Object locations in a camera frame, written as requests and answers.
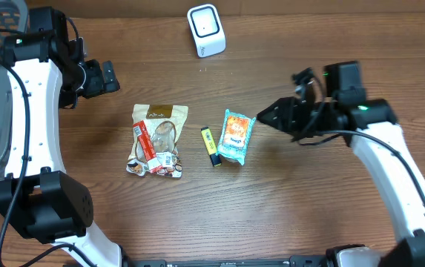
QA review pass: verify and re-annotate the yellow highlighter marker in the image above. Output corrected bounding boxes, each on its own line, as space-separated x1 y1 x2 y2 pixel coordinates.
201 127 222 167

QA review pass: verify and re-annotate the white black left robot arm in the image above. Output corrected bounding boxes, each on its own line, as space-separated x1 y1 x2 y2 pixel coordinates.
0 7 128 266

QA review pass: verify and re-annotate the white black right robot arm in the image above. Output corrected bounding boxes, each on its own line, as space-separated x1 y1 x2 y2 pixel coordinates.
257 61 425 266

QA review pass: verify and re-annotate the red stick sachet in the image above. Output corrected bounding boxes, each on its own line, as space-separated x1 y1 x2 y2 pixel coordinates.
134 121 162 174

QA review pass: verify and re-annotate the white barcode scanner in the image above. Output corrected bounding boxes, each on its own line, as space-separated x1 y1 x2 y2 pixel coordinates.
187 4 226 58

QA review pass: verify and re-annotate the black aluminium rail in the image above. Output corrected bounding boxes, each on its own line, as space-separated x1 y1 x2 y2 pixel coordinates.
123 255 334 267

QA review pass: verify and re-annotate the beige brown snack pouch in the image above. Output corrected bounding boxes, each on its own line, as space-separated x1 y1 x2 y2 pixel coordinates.
126 104 188 179

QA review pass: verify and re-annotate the teal wet wipes pack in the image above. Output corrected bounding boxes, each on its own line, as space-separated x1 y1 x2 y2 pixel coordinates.
217 109 256 165

